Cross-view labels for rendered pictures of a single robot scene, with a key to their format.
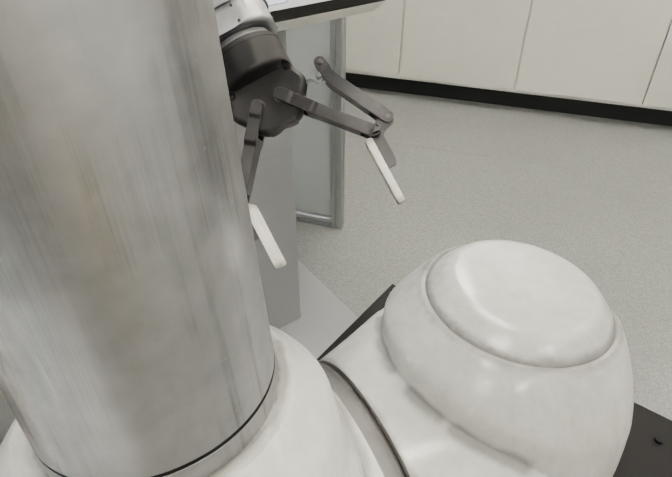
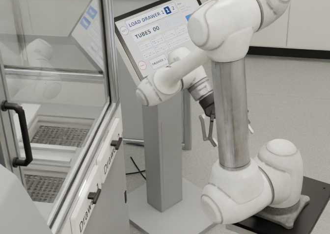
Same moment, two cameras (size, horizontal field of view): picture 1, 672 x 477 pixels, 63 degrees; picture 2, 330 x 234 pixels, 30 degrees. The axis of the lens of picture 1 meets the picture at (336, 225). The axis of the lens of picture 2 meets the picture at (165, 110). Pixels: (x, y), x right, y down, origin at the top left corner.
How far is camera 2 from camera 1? 1.80 m
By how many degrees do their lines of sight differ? 7
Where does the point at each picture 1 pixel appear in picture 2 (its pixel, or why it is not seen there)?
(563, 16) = (312, 0)
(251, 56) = (211, 99)
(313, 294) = (185, 187)
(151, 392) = (243, 155)
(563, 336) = (288, 151)
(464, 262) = (271, 143)
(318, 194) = not seen: hidden behind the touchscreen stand
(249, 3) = (209, 86)
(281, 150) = (177, 112)
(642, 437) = (320, 187)
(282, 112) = not seen: hidden behind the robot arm
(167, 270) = (246, 142)
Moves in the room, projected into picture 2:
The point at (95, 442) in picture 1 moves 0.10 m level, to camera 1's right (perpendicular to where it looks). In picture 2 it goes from (237, 161) to (268, 158)
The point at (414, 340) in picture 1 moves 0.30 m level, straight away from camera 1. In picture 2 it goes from (265, 155) to (261, 108)
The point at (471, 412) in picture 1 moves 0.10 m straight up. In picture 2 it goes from (275, 164) to (277, 139)
